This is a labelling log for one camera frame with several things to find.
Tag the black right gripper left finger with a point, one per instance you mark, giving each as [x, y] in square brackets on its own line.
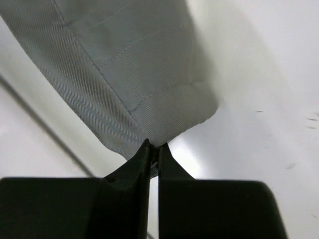
[112, 207]

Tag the grey skirt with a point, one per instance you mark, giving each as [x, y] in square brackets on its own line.
[129, 70]

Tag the aluminium table edge rail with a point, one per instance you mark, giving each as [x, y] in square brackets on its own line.
[26, 107]

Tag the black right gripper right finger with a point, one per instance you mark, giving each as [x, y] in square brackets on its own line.
[190, 208]

